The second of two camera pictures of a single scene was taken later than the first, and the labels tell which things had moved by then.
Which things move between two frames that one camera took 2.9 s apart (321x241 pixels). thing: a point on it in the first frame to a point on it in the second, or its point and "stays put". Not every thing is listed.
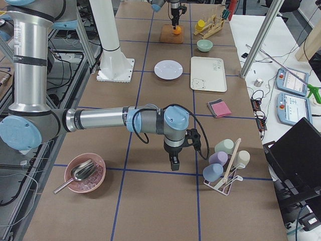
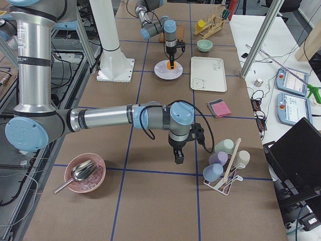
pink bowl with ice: (91, 184) stays put
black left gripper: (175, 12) to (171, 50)
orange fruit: (177, 30) to (169, 67)
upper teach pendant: (287, 81) stays put
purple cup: (219, 157) stays put
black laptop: (295, 159) stays put
